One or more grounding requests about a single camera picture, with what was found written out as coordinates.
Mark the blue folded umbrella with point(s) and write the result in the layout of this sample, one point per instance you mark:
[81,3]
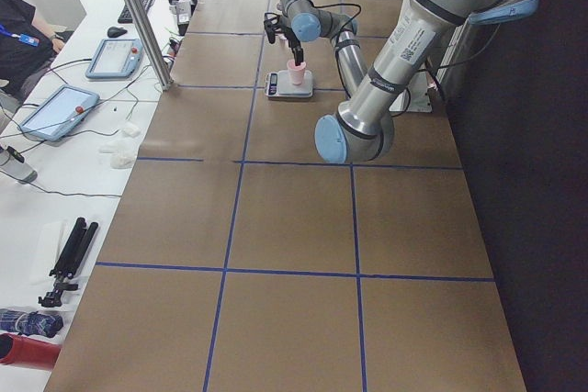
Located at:
[31,323]

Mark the digital kitchen scale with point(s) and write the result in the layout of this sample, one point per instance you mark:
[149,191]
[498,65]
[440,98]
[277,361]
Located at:
[278,85]

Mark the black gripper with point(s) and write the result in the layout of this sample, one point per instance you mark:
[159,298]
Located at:
[294,41]

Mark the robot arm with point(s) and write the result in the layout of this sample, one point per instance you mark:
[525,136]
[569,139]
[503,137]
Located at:
[302,21]
[361,129]

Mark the crumpled white tissue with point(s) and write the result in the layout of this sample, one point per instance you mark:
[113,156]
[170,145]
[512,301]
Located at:
[122,151]

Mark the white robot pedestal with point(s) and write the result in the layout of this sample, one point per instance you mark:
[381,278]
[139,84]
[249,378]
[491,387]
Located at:
[415,98]

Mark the aluminium frame post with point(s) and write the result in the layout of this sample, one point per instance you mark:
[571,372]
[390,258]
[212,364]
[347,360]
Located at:
[148,39]

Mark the black computer mouse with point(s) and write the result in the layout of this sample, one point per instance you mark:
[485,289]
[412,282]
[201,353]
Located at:
[116,32]

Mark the far teach pendant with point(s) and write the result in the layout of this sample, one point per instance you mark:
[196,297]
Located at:
[115,59]

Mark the red cylinder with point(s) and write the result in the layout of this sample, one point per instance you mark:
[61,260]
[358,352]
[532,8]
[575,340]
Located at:
[22,351]

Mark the seated person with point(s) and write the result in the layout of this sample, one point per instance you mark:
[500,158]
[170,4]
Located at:
[28,47]

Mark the teach pendant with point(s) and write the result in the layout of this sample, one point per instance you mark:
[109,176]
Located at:
[115,59]
[59,114]

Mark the near teach pendant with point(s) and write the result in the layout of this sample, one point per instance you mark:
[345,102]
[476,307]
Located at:
[59,114]

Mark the black folded tripod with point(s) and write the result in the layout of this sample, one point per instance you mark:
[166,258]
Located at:
[69,262]

